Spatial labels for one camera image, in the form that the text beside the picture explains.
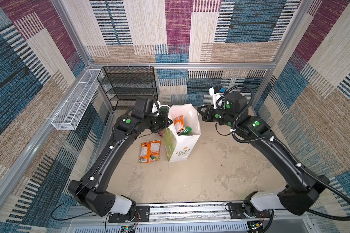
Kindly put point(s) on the green snack bag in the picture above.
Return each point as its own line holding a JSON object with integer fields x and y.
{"x": 186, "y": 131}

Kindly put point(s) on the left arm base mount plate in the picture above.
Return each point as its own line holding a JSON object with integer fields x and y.
{"x": 138, "y": 214}

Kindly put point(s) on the small orange snack bag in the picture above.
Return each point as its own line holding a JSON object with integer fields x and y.
{"x": 179, "y": 124}

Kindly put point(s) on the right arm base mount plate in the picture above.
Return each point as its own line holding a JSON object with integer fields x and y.
{"x": 240, "y": 210}

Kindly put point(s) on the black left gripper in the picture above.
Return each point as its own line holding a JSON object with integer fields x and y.
{"x": 164, "y": 119}

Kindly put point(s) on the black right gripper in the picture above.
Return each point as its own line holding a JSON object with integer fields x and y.
{"x": 206, "y": 116}

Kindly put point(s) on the white mesh wall basket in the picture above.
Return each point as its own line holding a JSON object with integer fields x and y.
{"x": 72, "y": 111}

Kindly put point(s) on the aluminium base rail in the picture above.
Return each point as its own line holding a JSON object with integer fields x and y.
{"x": 198, "y": 217}

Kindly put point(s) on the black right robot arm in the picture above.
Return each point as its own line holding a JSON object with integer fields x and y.
{"x": 303, "y": 187}

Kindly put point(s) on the black wire shelf rack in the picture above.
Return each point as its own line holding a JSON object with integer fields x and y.
{"x": 123, "y": 85}

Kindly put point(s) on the white paper bag with print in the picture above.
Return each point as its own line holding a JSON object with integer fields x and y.
{"x": 178, "y": 148}

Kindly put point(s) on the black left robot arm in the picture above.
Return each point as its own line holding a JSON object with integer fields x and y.
{"x": 91, "y": 190}

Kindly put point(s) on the purple berries candy bag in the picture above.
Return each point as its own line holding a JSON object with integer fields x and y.
{"x": 162, "y": 133}

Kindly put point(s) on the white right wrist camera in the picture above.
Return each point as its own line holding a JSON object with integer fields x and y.
{"x": 216, "y": 93}

